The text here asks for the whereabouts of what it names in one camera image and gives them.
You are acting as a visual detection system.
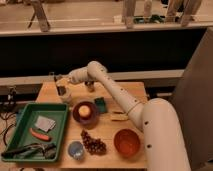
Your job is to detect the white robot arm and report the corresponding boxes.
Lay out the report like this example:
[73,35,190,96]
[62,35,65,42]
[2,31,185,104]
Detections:
[56,61,192,171]

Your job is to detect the orange carrot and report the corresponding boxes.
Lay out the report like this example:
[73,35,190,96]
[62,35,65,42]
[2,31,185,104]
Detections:
[29,128,51,141]

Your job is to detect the small metal cup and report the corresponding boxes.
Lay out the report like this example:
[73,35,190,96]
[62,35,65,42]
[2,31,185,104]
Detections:
[85,82,95,92]

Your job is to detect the green plastic tray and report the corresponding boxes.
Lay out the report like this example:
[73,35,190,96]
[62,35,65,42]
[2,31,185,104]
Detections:
[1,103,68,162]

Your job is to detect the wooden spatula piece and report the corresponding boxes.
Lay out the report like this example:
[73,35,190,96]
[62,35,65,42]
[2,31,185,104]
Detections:
[110,113,129,121]

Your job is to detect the orange bowl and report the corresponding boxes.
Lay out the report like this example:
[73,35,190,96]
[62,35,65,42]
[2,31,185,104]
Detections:
[113,129,141,158]

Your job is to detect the white paper cup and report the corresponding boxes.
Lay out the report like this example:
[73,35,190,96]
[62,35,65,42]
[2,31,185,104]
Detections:
[60,89,72,105]

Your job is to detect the black cables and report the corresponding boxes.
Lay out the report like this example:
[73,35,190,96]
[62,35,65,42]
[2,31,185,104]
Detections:
[0,85,18,148]

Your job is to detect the grey folded cloth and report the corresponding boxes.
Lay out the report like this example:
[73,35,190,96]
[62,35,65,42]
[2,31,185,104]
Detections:
[35,116,56,132]

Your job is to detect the dark red plate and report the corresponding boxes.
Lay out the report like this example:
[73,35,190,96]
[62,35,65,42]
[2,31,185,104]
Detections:
[72,101,98,125]

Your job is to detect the wooden board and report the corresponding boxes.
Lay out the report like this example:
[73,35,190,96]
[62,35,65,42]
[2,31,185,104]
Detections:
[16,83,147,169]

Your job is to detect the blue grey small cup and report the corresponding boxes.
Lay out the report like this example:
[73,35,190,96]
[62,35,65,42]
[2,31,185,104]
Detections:
[68,141,84,160]

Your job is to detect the bunch of dark grapes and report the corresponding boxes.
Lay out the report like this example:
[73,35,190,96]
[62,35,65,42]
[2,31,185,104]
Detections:
[81,130,106,155]

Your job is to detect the black tongs tool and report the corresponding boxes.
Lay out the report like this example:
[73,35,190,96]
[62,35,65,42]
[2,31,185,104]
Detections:
[1,143,56,159]

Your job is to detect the green sponge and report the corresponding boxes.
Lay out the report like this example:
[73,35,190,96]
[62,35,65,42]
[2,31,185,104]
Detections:
[94,97,107,114]

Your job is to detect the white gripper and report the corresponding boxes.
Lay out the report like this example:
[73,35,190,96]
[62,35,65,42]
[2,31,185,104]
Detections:
[56,69,81,86]

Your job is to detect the yellow round fruit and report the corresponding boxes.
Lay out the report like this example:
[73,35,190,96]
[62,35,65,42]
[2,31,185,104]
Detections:
[78,105,91,118]

